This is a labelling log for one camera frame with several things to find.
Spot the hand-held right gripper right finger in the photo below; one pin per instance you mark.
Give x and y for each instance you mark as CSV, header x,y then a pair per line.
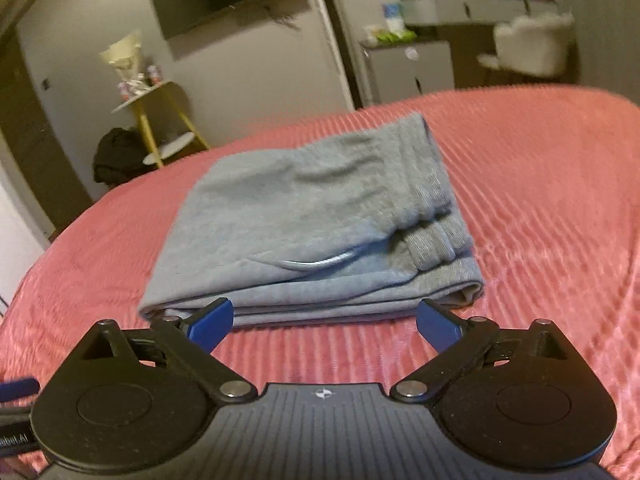
x,y
437,325

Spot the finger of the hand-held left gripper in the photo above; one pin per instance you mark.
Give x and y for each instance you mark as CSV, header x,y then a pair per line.
x,y
20,390

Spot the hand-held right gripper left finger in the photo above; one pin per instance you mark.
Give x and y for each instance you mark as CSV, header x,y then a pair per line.
x,y
212,322

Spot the grey pants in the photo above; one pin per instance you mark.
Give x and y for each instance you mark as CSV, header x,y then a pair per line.
x,y
300,195

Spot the pink ribbed blanket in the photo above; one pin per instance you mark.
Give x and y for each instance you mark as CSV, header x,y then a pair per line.
x,y
525,210

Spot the black bag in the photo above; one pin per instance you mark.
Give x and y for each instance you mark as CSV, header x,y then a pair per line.
x,y
115,157

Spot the yellow side table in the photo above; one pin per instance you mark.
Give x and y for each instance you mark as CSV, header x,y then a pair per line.
x,y
165,125

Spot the dark brown door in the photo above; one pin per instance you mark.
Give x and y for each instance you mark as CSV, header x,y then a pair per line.
x,y
35,150

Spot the grey drawer cabinet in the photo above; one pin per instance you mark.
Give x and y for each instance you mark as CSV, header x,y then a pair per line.
x,y
407,72

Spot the white flower bouquet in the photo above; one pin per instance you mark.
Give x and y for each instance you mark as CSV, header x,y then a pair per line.
x,y
122,55

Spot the green packet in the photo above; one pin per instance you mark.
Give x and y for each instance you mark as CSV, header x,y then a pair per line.
x,y
397,35

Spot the white fluffy chair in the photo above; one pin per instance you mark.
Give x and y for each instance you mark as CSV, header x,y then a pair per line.
x,y
532,45

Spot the blue and white bottle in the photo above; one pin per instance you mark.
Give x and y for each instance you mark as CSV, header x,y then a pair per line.
x,y
393,17

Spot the grey vanity desk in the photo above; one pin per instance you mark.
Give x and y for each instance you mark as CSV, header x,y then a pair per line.
x,y
470,7

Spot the grey curtain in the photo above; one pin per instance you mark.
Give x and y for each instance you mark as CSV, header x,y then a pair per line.
x,y
607,25

